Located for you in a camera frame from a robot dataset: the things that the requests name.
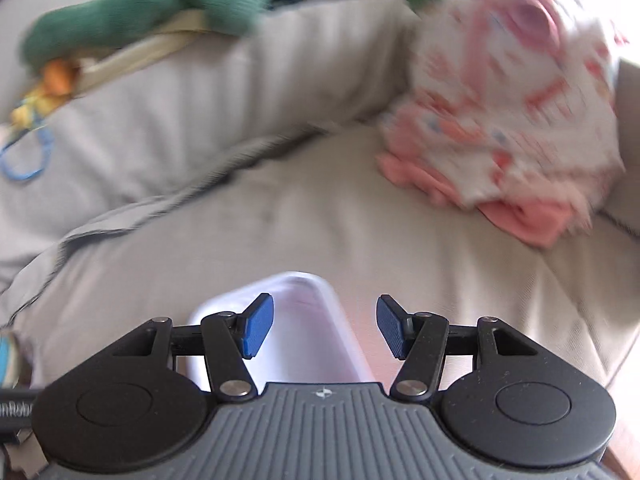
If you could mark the pink printed white cloth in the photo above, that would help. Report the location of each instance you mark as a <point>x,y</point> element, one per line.
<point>510,90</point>

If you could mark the blue bowl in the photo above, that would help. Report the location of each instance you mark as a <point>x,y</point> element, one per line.
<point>6,360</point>

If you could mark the green knitted cloth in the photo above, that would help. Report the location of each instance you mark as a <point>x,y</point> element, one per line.
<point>150,5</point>

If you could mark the white foam tray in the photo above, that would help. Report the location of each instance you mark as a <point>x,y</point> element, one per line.
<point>305,340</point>

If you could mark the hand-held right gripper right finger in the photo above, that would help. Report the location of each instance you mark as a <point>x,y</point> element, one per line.
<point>391,325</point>

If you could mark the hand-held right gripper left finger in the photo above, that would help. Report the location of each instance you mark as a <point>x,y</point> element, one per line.
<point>257,326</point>

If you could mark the plain pink cloth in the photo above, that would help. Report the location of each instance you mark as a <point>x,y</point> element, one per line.
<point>525,220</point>

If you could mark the blue elastic band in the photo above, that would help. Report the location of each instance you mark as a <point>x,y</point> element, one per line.
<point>46,152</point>

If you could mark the yellow orange plush toy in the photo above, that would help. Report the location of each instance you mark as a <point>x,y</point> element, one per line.
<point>50,80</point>

